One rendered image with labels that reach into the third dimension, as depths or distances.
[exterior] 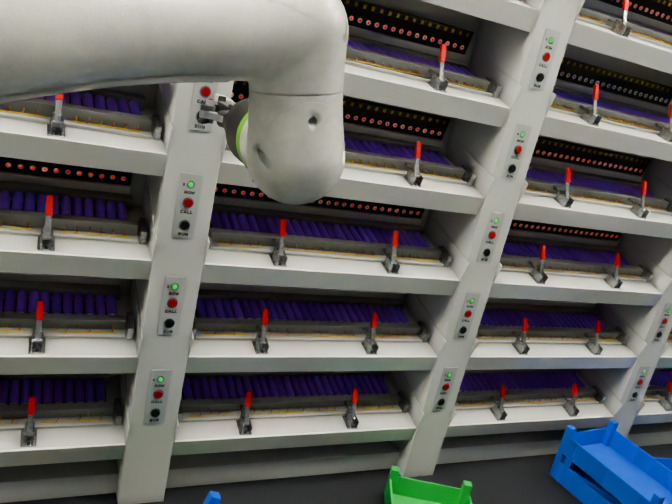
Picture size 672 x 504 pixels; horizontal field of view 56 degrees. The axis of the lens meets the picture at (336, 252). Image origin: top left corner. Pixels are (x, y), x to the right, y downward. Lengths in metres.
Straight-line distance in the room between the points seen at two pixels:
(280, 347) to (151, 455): 0.34
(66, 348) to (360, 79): 0.75
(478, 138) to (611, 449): 1.03
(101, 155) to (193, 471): 0.75
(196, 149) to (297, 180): 0.52
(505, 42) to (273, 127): 0.93
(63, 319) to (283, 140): 0.77
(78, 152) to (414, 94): 0.64
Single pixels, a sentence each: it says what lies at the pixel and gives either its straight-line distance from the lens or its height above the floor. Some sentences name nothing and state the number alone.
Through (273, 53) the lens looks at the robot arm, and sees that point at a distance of 0.63.
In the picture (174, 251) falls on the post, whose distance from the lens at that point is 1.22.
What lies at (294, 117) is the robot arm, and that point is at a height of 0.91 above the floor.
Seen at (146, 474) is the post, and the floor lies 0.07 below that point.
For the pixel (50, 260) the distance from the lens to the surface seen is 1.21.
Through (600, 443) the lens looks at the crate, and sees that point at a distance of 2.09.
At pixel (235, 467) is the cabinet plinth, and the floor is 0.04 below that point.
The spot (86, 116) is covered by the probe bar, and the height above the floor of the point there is 0.79.
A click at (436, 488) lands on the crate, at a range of 1.67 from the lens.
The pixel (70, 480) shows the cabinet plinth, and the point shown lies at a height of 0.04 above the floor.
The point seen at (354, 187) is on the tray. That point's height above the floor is 0.74.
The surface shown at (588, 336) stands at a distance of 1.96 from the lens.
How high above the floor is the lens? 0.98
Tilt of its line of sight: 17 degrees down
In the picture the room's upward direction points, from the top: 13 degrees clockwise
